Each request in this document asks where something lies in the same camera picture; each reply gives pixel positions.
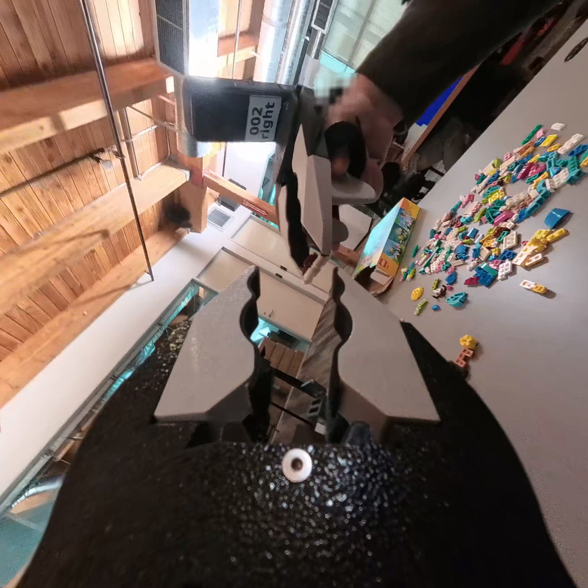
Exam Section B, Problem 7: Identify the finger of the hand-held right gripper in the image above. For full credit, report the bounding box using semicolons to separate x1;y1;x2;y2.
293;129;334;259
275;177;318;273

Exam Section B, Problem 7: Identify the pile of colourful bricks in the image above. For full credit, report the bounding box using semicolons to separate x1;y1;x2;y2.
401;122;588;288

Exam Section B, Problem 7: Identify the blue storage bin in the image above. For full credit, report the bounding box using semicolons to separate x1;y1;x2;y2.
416;76;465;134

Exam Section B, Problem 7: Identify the person's right hand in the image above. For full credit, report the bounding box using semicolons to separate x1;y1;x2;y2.
327;76;406;184

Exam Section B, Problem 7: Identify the grey desk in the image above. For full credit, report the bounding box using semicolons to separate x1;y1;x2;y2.
377;18;588;588

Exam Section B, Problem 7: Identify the metal ceiling rod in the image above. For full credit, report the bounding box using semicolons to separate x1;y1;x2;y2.
80;0;154;281

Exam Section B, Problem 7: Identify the ceiling vent box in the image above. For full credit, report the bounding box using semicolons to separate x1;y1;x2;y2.
154;0;189;76

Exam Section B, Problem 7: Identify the black wall speaker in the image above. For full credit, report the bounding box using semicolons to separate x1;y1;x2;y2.
165;204;194;228

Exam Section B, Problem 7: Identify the silver spiral air duct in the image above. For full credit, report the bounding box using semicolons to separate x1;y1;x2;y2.
253;0;322;88

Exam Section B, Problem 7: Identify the wooden support column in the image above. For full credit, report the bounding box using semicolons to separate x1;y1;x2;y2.
202;172;281;228

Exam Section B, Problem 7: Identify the wall vent grille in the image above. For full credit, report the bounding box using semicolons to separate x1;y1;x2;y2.
207;204;235;229

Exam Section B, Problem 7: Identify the colourful brick set box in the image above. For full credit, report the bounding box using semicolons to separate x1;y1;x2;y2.
353;198;421;295

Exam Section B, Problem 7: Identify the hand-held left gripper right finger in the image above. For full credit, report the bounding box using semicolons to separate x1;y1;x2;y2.
327;267;442;441

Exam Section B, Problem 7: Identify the person's right forearm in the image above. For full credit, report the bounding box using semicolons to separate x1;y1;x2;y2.
356;0;566;125

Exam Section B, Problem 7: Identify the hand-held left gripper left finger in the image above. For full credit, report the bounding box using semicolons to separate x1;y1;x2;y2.
153;266;262;432

